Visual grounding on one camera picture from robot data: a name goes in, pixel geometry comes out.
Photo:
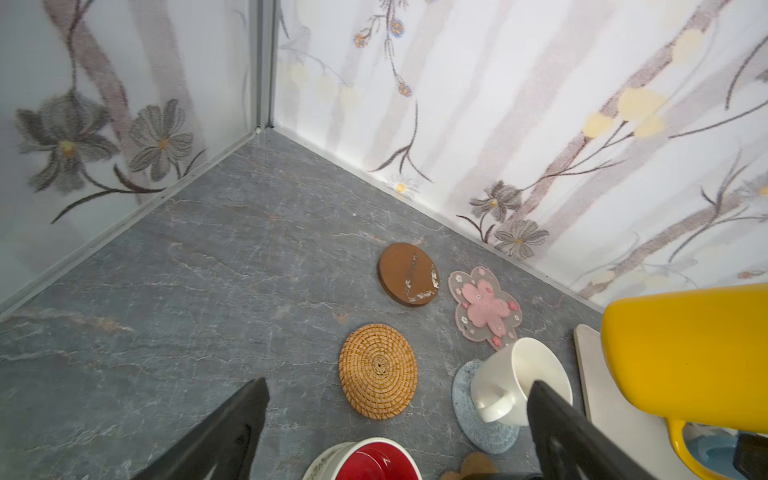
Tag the brown paw print coaster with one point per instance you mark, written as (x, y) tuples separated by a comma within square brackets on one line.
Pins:
[(476, 464)]

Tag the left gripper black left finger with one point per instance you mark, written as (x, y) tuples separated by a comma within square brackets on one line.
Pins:
[(223, 445)]

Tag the yellow mug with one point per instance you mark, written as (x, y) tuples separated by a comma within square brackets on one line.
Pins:
[(696, 356)]

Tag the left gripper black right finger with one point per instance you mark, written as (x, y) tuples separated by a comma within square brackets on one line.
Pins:
[(568, 446)]

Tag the blue mug white inside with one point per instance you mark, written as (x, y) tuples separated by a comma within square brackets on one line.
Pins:
[(713, 447)]

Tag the dark brown round coaster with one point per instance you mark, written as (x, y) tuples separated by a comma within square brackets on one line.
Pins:
[(408, 275)]

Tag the beige serving tray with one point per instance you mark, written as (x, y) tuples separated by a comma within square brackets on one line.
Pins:
[(643, 437)]

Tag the rattan woven round coaster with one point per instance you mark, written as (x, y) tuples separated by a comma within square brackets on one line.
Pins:
[(378, 371)]

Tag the grey round felt coaster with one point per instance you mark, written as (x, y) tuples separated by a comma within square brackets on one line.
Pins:
[(491, 438)]

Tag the pink flower coaster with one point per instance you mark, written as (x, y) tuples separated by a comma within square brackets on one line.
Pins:
[(485, 313)]

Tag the white mug red inside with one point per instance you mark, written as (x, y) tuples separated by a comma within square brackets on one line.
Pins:
[(373, 458)]

